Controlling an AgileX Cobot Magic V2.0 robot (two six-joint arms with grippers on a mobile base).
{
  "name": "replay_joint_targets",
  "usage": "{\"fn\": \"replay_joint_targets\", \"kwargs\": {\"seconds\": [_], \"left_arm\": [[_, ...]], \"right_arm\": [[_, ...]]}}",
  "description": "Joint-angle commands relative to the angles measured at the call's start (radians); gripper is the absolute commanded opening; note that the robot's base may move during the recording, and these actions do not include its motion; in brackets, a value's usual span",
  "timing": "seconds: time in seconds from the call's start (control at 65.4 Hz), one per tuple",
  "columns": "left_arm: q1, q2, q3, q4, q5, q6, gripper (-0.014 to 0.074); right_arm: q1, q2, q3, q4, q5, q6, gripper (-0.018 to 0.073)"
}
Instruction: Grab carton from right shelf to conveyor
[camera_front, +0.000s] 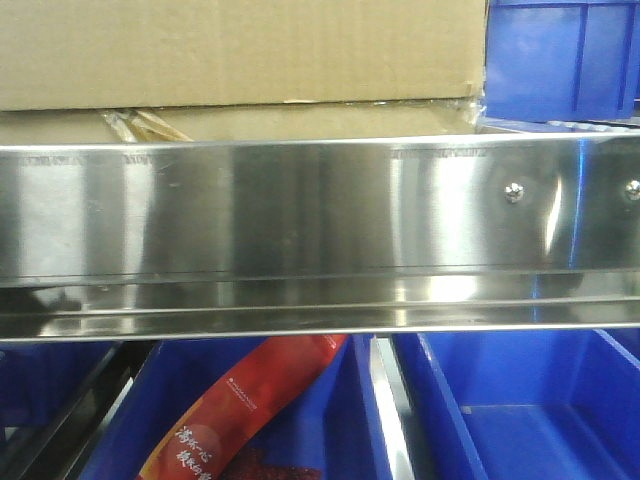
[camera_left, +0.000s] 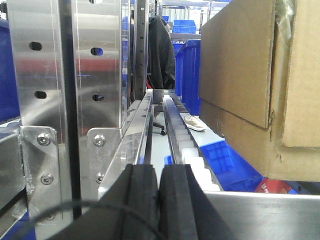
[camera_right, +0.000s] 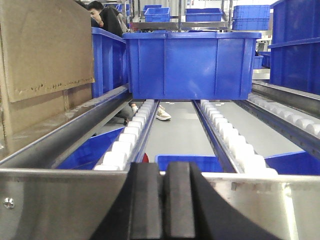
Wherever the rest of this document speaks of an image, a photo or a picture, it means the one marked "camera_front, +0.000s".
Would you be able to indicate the brown cardboard carton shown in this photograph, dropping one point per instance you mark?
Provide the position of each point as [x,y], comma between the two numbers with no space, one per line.
[110,71]

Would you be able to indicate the steel divider strip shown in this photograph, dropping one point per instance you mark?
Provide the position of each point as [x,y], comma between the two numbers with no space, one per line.
[395,412]

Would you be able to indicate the blue bin lower middle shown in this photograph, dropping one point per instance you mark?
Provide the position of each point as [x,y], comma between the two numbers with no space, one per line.
[334,427]

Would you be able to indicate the blue bin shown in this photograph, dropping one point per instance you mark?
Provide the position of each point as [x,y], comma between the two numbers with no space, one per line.
[536,404]
[561,60]
[334,427]

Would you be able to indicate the red snack bag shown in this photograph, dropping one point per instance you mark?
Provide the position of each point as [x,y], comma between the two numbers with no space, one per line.
[209,434]

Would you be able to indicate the blue bin lower right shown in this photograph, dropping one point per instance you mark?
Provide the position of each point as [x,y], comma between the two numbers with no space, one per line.
[536,404]

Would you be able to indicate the blue bin upper right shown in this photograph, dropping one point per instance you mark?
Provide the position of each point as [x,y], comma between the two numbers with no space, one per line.
[561,60]

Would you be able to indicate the stainless steel shelf rail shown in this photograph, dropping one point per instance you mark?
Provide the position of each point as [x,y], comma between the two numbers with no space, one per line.
[199,240]

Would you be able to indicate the left rail screw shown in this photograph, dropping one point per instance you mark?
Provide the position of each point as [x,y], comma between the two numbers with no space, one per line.
[514,192]

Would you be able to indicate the rail screw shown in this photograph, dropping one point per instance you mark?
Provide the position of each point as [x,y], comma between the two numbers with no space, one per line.
[632,190]
[514,192]

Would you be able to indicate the right rail screw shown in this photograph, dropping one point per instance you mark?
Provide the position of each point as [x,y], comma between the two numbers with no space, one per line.
[632,190]

